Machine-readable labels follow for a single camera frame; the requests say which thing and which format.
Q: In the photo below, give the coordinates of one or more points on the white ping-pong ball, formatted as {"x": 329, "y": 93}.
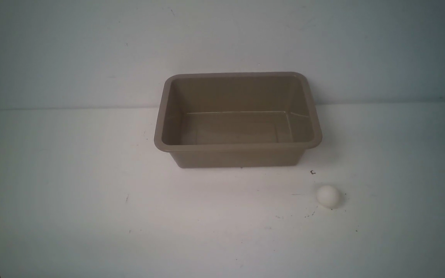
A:
{"x": 328, "y": 196}

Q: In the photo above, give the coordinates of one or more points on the brown plastic storage bin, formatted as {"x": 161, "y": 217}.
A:
{"x": 237, "y": 120}

